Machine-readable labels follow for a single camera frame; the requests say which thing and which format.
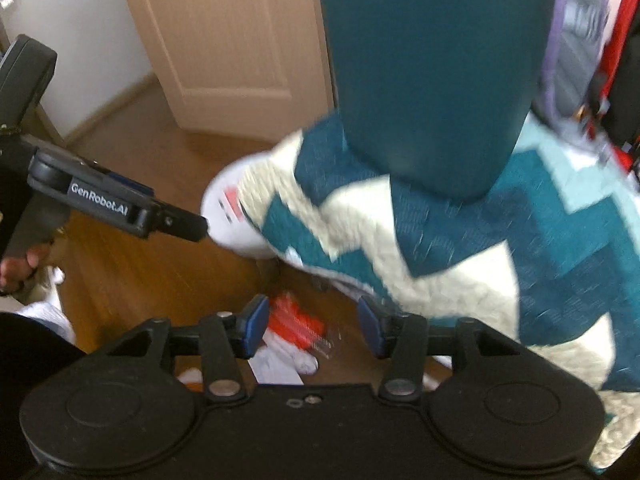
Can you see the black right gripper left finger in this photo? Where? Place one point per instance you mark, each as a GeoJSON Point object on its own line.
{"type": "Point", "coordinates": [220, 340]}

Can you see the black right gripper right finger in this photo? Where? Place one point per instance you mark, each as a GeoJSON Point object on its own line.
{"type": "Point", "coordinates": [407, 340]}

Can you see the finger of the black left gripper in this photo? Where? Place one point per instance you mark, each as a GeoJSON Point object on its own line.
{"type": "Point", "coordinates": [177, 222]}

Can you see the teal plastic trash bin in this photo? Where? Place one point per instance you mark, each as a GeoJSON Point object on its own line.
{"type": "Point", "coordinates": [435, 92]}

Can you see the person left hand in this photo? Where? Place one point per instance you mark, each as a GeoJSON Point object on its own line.
{"type": "Point", "coordinates": [16, 271]}

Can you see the crumpled white paper scraps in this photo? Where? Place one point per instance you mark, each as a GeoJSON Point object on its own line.
{"type": "Point", "coordinates": [279, 362]}

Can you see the red white wrapper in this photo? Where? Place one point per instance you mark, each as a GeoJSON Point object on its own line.
{"type": "Point", "coordinates": [293, 324]}

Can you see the teal white zigzag blanket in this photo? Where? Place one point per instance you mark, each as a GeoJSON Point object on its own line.
{"type": "Point", "coordinates": [549, 256]}

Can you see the beige wooden door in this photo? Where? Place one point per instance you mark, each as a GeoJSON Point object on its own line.
{"type": "Point", "coordinates": [254, 68]}

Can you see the purple grey backpack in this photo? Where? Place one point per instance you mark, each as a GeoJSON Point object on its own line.
{"type": "Point", "coordinates": [571, 60]}

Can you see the red black backpack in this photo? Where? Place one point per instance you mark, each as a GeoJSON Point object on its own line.
{"type": "Point", "coordinates": [620, 66]}

